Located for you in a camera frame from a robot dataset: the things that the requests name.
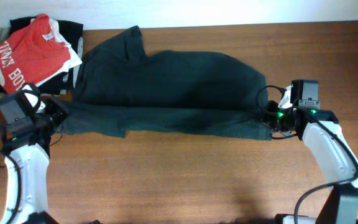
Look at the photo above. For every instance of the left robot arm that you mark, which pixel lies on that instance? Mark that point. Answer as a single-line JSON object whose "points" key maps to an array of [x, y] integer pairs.
{"points": [[26, 196]]}

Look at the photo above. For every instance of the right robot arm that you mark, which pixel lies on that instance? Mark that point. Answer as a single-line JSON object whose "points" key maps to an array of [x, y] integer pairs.
{"points": [[322, 135]]}

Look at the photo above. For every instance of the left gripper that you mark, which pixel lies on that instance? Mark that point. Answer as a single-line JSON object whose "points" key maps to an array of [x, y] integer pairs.
{"points": [[55, 107]]}

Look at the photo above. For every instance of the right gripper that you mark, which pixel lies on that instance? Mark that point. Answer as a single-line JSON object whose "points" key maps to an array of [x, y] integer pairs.
{"points": [[271, 107]]}

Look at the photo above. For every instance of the dark green t-shirt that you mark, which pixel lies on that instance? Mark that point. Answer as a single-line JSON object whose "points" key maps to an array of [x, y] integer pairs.
{"points": [[120, 88]]}

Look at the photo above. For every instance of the red folded t-shirt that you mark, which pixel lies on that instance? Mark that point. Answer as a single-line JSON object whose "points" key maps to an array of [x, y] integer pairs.
{"points": [[24, 55]]}

